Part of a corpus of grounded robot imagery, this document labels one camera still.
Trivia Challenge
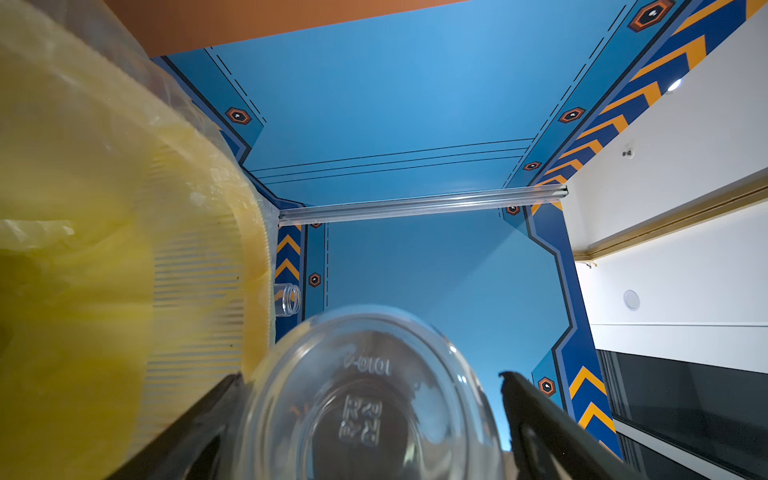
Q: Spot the aluminium corner post right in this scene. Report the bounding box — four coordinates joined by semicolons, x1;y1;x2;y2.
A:
278;185;568;227

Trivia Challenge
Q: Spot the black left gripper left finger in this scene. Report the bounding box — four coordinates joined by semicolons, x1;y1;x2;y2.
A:
109;373;246;479

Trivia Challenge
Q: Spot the glass jar with tea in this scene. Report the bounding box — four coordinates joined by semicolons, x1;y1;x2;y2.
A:
274;283;302;318

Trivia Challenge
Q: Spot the cream waste basket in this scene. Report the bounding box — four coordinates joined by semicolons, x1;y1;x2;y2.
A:
0;0;280;480

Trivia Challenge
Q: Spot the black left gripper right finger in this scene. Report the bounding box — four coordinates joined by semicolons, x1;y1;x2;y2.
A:
500;372;642;479

